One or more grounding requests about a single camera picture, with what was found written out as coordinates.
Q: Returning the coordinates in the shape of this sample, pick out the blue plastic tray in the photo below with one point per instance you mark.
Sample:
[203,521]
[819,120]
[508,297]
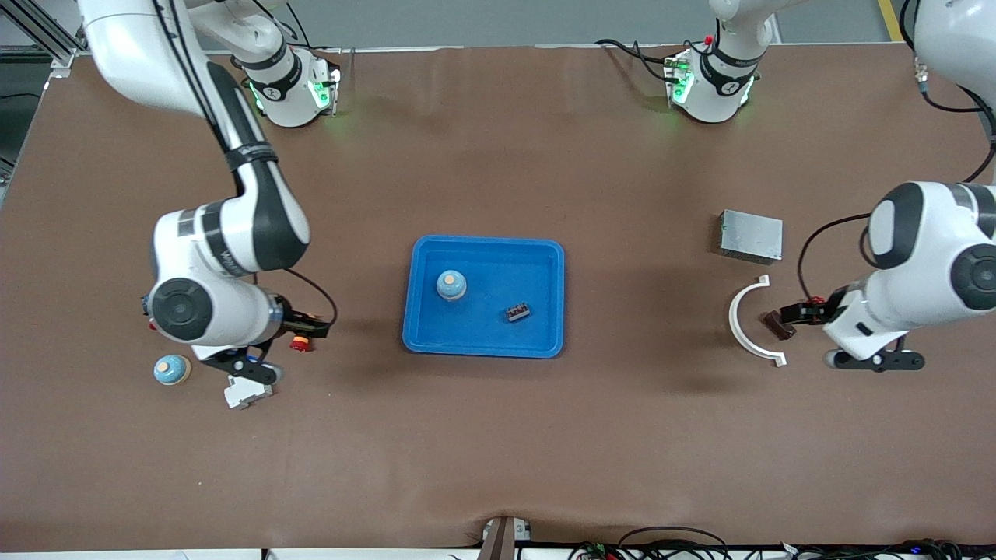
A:
[482,334]

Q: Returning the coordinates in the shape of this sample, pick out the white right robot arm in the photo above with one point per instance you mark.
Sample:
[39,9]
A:
[226,311]

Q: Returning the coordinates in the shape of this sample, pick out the grey metal box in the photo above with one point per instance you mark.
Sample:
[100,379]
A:
[751,236]

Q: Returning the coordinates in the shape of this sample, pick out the black electrolytic capacitor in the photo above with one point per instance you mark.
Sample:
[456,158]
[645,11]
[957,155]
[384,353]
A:
[518,313]

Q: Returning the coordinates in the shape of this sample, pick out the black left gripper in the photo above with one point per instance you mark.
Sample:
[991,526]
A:
[831,306]

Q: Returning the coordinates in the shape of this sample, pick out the white curved plastic bracket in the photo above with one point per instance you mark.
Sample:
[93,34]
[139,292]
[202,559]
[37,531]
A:
[734,319]

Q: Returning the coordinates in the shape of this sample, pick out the white circuit breaker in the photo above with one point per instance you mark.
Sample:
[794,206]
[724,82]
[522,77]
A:
[245,397]

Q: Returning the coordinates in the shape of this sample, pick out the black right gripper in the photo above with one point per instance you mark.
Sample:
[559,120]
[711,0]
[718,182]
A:
[292,320]

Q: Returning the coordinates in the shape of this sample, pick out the red yellow emergency stop button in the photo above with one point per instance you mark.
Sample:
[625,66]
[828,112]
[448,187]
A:
[300,344]

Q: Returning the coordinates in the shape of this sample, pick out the dark brown capacitor block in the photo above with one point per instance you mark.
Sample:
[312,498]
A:
[774,328]

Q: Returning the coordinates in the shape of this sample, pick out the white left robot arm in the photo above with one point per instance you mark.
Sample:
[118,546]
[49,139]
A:
[926,264]

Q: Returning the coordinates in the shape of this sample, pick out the blue bell with beige knob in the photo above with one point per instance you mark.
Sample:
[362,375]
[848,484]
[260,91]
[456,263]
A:
[451,285]
[171,370]

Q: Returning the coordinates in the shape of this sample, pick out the red push button blue base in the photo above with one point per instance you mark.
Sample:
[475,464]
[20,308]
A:
[145,305]

